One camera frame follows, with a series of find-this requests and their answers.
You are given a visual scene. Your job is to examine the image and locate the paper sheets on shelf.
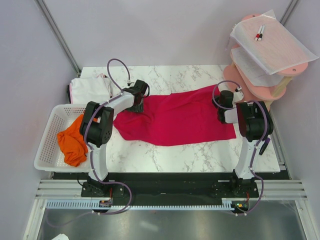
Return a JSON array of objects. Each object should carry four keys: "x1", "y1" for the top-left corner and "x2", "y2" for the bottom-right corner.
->
[{"x1": 231, "y1": 47, "x2": 283, "y2": 87}]

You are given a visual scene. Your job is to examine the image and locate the white plastic basket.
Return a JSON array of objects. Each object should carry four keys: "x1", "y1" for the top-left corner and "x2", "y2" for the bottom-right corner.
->
[{"x1": 34, "y1": 104, "x2": 91, "y2": 173}]

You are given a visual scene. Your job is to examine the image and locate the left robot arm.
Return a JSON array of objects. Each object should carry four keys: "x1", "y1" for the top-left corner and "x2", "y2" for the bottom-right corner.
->
[{"x1": 79, "y1": 80, "x2": 150, "y2": 197}]

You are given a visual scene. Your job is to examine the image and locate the orange t shirt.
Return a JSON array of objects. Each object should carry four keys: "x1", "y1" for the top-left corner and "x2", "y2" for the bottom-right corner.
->
[{"x1": 57, "y1": 114, "x2": 92, "y2": 167}]

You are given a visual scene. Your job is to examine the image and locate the folded white t shirt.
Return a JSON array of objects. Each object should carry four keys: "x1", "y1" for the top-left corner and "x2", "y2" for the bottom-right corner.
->
[{"x1": 69, "y1": 73, "x2": 112, "y2": 106}]

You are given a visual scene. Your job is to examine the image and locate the purple highlighter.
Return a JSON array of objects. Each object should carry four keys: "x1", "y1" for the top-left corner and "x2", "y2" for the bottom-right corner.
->
[{"x1": 259, "y1": 137, "x2": 271, "y2": 156}]

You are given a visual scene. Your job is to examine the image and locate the pink tiered shelf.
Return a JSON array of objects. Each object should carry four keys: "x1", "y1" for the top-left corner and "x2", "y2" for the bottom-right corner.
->
[{"x1": 223, "y1": 14, "x2": 309, "y2": 106}]

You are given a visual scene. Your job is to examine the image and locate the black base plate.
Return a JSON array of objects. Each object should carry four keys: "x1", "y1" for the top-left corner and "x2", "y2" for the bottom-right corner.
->
[{"x1": 81, "y1": 172, "x2": 259, "y2": 199}]

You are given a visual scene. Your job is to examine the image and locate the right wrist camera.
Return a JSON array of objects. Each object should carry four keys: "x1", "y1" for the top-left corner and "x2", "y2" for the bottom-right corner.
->
[{"x1": 232, "y1": 87, "x2": 244, "y2": 106}]

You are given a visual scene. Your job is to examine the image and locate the white cable duct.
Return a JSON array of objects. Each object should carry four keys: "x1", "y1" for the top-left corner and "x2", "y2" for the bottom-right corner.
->
[{"x1": 46, "y1": 199, "x2": 235, "y2": 211}]

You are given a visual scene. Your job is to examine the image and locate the black capped marker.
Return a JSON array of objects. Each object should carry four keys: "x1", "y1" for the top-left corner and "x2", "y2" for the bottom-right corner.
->
[{"x1": 258, "y1": 25, "x2": 265, "y2": 41}]

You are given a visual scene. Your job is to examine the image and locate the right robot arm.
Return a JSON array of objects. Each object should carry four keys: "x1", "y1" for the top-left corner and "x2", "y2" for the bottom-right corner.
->
[{"x1": 212, "y1": 90, "x2": 274, "y2": 197}]

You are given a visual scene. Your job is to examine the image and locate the white foam sheet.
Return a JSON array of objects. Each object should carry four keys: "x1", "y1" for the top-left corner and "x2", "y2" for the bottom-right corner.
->
[{"x1": 230, "y1": 9, "x2": 319, "y2": 75}]

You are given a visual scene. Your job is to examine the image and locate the red capped marker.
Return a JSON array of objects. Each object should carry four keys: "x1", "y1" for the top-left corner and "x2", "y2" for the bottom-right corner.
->
[{"x1": 254, "y1": 25, "x2": 263, "y2": 41}]

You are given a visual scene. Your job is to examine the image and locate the magenta t shirt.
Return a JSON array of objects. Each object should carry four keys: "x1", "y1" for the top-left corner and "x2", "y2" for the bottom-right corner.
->
[{"x1": 113, "y1": 85, "x2": 236, "y2": 147}]

